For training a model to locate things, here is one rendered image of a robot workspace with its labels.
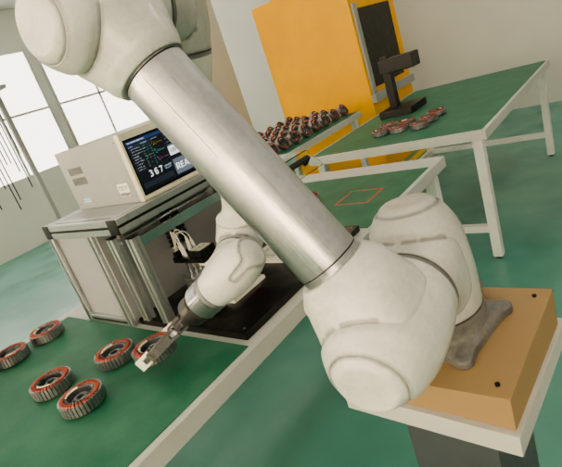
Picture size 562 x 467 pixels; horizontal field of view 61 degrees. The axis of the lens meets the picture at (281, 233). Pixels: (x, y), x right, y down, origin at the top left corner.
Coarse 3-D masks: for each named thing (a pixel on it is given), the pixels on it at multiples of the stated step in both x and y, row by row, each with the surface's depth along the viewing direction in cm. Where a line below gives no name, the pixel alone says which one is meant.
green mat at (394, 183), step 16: (368, 176) 225; (384, 176) 217; (400, 176) 209; (416, 176) 202; (320, 192) 226; (336, 192) 218; (352, 192) 210; (368, 192) 203; (384, 192) 196; (400, 192) 190; (336, 208) 196; (352, 208) 190; (368, 208) 184; (352, 224) 174; (368, 224) 169
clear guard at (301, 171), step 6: (282, 156) 167; (288, 156) 163; (294, 156) 160; (300, 156) 160; (312, 156) 162; (288, 162) 156; (312, 162) 160; (318, 162) 161; (300, 168) 156; (306, 168) 157; (312, 168) 158; (300, 174) 153; (306, 174) 154
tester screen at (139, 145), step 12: (156, 132) 144; (132, 144) 138; (144, 144) 141; (156, 144) 144; (168, 144) 148; (132, 156) 138; (144, 156) 141; (156, 156) 144; (168, 156) 148; (144, 168) 141; (168, 168) 147; (192, 168) 155; (144, 180) 141; (168, 180) 147
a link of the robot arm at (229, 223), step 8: (192, 56) 79; (200, 56) 80; (208, 56) 82; (200, 64) 81; (208, 64) 82; (208, 72) 83; (224, 200) 111; (224, 208) 112; (232, 208) 111; (224, 216) 113; (232, 216) 112; (216, 224) 115; (224, 224) 112; (232, 224) 111; (240, 224) 111; (216, 232) 115; (224, 232) 112; (232, 232) 112; (240, 232) 112; (248, 232) 112; (216, 240) 115; (256, 240) 114
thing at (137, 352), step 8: (152, 336) 125; (160, 336) 124; (144, 344) 123; (152, 344) 123; (176, 344) 122; (136, 352) 119; (144, 352) 118; (168, 352) 118; (136, 360) 117; (160, 360) 117
